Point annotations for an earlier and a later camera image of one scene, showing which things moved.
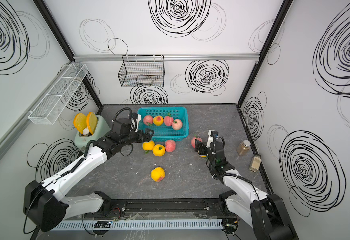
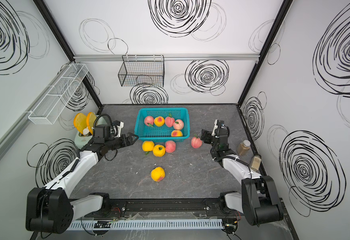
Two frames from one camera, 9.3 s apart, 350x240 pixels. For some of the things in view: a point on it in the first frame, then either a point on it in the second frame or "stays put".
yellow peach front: x=157 y=174 stays put
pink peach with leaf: x=168 y=120 stays put
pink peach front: x=177 y=124 stays put
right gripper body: x=212 y=162 → x=215 y=147
